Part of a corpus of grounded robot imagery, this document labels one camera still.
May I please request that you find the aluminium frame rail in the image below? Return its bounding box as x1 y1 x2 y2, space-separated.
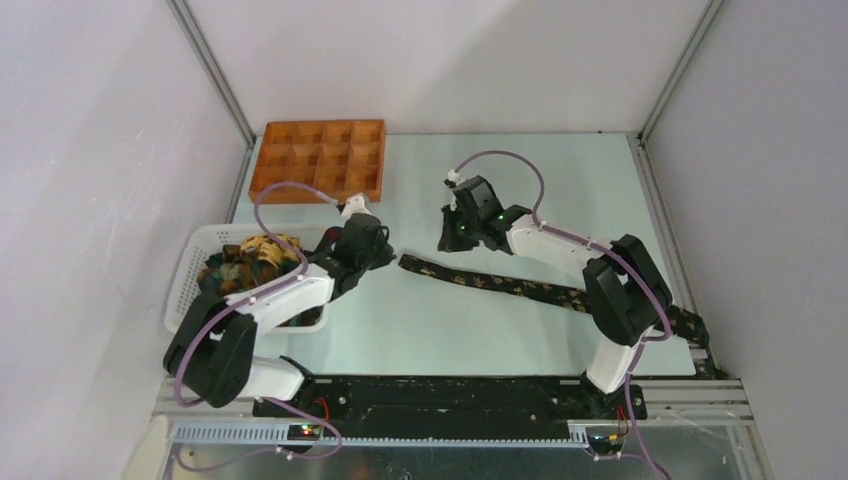
154 377 754 448

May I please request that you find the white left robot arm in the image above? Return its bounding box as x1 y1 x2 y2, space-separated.
163 213 395 417

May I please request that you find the dark red striped tie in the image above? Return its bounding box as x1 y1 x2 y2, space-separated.
305 226 342 260

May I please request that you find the green gold patterned tie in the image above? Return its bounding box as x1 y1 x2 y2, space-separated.
196 233 303 296

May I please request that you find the wooden compartment tray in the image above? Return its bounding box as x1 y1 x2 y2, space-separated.
248 119 386 202

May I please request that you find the black gold floral tie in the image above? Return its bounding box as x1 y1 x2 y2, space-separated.
398 254 709 349

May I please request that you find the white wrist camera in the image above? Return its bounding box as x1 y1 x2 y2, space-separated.
339 193 372 219
444 170 465 190

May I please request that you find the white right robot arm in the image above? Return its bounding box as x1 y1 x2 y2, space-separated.
438 172 673 418

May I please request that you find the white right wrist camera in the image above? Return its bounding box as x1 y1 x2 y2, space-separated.
444 170 465 190

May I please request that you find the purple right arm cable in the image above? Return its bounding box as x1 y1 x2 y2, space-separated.
453 150 674 480

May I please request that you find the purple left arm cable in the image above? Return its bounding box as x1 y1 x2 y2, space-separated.
172 182 344 473

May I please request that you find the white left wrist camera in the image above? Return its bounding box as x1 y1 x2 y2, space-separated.
339 193 372 219

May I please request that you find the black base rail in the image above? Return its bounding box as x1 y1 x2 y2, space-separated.
290 375 647 441

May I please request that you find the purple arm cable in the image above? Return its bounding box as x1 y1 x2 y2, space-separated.
172 182 344 473
453 150 674 480

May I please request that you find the white plastic basket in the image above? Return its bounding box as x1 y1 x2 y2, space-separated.
163 223 329 333

